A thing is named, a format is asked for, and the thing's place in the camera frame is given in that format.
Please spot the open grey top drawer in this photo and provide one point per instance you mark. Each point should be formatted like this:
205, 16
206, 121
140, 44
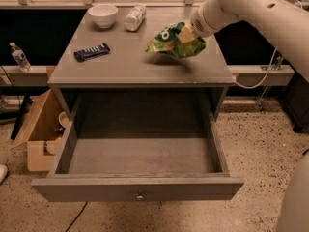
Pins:
115, 144

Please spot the dark blue snack bar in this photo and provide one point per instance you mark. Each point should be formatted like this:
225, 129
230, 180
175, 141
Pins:
91, 52

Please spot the grey cabinet counter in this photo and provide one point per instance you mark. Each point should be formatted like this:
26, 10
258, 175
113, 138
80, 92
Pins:
128, 64

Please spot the white cup in box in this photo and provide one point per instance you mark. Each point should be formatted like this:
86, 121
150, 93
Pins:
63, 119

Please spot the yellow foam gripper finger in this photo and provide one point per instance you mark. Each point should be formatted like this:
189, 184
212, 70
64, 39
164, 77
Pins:
187, 34

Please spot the white shoe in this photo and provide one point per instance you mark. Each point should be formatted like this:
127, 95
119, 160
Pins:
3, 172

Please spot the white ceramic bowl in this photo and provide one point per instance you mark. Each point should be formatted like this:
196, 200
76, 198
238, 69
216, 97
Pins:
104, 16

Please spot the green rice chip bag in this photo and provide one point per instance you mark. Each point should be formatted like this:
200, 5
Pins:
166, 42

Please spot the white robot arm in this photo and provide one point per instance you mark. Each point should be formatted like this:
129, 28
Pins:
286, 27

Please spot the open cardboard box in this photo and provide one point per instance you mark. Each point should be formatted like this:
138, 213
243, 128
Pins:
40, 132

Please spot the clear plastic water bottle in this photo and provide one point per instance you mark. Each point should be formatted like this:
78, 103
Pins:
20, 58

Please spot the metal drawer knob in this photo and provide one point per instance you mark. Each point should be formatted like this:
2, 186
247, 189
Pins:
140, 196

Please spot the white wrapped snack pack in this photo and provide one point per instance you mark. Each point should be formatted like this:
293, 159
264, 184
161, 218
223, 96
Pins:
135, 17

